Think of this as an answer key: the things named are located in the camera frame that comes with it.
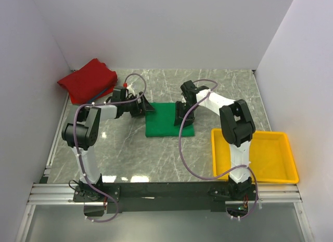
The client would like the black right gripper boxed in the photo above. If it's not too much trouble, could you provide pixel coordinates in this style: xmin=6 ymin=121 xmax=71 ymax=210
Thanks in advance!
xmin=174 ymin=101 xmax=198 ymax=128

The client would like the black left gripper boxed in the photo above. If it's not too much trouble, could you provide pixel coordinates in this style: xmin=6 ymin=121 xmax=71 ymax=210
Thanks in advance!
xmin=122 ymin=92 xmax=155 ymax=118

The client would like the green t shirt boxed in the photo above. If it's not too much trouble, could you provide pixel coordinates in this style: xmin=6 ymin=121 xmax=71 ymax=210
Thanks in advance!
xmin=145 ymin=103 xmax=180 ymax=138

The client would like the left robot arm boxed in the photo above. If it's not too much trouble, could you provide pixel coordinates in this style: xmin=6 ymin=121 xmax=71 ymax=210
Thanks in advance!
xmin=61 ymin=92 xmax=155 ymax=201

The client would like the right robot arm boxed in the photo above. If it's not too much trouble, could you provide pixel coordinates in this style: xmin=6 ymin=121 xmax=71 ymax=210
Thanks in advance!
xmin=176 ymin=89 xmax=255 ymax=200

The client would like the blue folded t shirt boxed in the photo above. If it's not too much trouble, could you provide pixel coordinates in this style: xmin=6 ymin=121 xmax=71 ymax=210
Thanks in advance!
xmin=87 ymin=86 xmax=114 ymax=104

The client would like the red folded t shirt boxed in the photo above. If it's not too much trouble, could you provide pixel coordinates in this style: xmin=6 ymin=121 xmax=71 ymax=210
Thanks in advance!
xmin=57 ymin=58 xmax=118 ymax=104

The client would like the yellow plastic tray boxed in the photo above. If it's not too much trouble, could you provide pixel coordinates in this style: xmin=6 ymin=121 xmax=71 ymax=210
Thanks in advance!
xmin=211 ymin=129 xmax=299 ymax=184

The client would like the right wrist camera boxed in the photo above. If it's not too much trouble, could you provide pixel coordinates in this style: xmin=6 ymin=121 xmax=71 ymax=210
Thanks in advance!
xmin=180 ymin=80 xmax=209 ymax=105

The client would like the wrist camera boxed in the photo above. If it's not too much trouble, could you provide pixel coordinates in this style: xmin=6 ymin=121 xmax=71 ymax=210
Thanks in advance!
xmin=106 ymin=83 xmax=137 ymax=103
xmin=180 ymin=80 xmax=209 ymax=105

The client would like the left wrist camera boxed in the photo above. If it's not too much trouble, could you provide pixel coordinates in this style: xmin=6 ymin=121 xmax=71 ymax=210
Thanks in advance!
xmin=106 ymin=83 xmax=137 ymax=103

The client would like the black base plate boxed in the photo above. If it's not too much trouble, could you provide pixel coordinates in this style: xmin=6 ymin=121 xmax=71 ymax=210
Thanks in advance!
xmin=73 ymin=181 xmax=256 ymax=213

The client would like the aluminium frame rail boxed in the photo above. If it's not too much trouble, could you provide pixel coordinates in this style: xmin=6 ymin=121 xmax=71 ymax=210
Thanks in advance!
xmin=28 ymin=182 xmax=302 ymax=205

